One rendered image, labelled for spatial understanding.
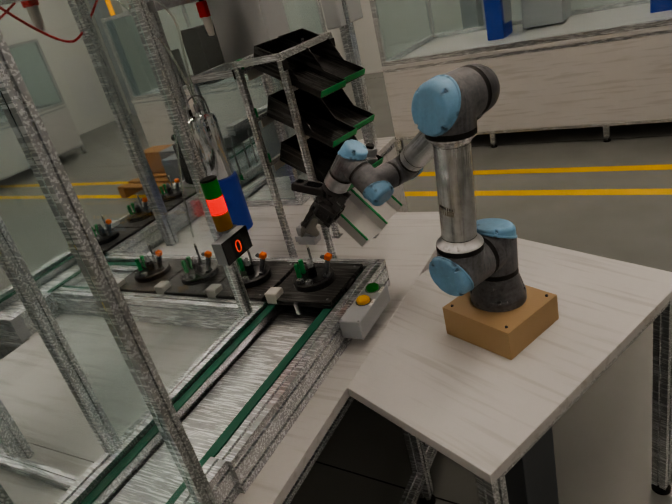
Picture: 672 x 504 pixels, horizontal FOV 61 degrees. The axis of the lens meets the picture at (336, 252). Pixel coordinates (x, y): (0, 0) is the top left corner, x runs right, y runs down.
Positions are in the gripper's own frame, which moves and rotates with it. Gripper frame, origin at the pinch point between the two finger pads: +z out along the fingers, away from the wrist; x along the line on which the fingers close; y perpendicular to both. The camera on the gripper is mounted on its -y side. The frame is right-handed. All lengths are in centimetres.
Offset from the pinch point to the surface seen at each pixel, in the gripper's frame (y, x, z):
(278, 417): 28, -57, 6
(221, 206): -19.3, -22.6, -7.8
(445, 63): -43, 401, 76
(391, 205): 15.4, 45.2, 4.3
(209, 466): 23, -77, 5
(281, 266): -2.6, 5.7, 25.7
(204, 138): -70, 52, 36
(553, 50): 31, 393, 14
